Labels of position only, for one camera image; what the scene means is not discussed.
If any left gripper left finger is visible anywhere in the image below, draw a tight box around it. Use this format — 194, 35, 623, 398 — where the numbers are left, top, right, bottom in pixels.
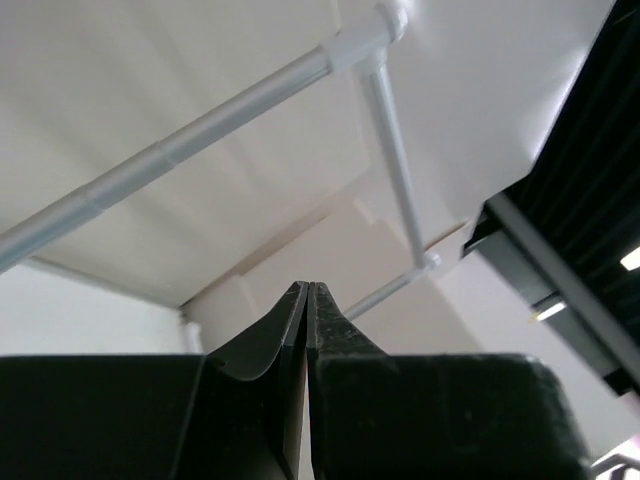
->
1, 282, 308, 479

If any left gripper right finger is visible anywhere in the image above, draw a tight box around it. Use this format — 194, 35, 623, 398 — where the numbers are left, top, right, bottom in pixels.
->
306, 283, 590, 479

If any white metal clothes rack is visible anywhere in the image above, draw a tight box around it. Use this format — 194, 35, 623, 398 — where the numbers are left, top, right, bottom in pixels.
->
1, 1, 415, 305

